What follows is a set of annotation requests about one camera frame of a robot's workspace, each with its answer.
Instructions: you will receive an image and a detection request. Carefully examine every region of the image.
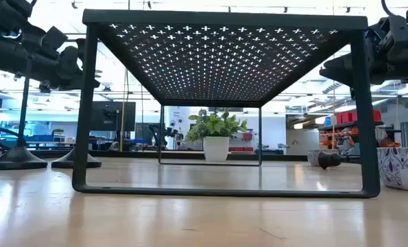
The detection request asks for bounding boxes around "black computer monitor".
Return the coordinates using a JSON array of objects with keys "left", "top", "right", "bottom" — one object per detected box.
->
[{"left": 89, "top": 101, "right": 136, "bottom": 132}]

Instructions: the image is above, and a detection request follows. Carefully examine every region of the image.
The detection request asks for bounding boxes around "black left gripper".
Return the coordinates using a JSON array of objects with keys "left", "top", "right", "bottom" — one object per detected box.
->
[{"left": 20, "top": 30, "right": 101, "bottom": 91}]

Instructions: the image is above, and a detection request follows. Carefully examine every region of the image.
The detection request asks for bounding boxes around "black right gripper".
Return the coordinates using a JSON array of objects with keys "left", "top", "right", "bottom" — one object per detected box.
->
[{"left": 319, "top": 27, "right": 408, "bottom": 89}]

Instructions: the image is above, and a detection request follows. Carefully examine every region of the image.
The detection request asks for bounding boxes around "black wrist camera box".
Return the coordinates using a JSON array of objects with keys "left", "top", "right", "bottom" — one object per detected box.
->
[
  {"left": 381, "top": 14, "right": 408, "bottom": 54},
  {"left": 40, "top": 25, "right": 69, "bottom": 52}
]

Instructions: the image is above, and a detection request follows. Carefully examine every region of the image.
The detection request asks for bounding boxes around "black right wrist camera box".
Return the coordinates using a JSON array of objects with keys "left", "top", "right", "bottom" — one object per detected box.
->
[{"left": 381, "top": 14, "right": 408, "bottom": 54}]

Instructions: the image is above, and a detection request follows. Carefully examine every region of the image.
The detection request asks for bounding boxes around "black perforated metal stand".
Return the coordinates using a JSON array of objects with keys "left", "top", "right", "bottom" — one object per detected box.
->
[{"left": 71, "top": 9, "right": 381, "bottom": 199}]

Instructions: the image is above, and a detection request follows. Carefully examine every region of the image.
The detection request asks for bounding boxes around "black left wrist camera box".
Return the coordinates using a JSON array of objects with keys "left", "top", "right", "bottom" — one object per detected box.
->
[{"left": 40, "top": 25, "right": 69, "bottom": 52}]

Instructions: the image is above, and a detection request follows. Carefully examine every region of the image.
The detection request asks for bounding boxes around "white purple leaf candle jar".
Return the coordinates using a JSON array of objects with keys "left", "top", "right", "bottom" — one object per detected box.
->
[{"left": 376, "top": 146, "right": 408, "bottom": 193}]

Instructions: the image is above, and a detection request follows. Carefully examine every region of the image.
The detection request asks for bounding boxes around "black metal candlestick holder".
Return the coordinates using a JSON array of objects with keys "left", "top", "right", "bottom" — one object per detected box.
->
[
  {"left": 51, "top": 37, "right": 102, "bottom": 169},
  {"left": 317, "top": 150, "right": 362, "bottom": 170},
  {"left": 0, "top": 34, "right": 49, "bottom": 171}
]

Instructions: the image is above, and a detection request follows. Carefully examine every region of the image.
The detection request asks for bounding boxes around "green plant in white pot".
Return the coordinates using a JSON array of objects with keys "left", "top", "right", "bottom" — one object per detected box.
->
[{"left": 184, "top": 108, "right": 249, "bottom": 163}]

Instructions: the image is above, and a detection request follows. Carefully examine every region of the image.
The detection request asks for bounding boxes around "shelf with red orange bins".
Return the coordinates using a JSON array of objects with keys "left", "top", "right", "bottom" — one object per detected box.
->
[{"left": 318, "top": 109, "right": 402, "bottom": 149}]

